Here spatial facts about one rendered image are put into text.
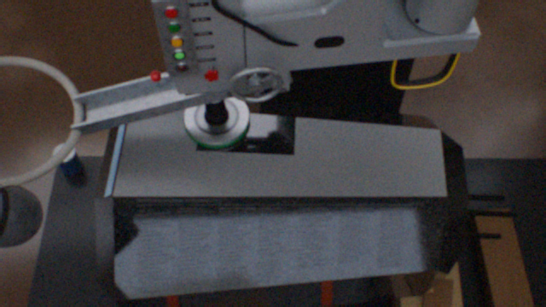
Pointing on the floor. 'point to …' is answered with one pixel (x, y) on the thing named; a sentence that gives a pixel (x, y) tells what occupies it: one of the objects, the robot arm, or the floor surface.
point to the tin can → (72, 165)
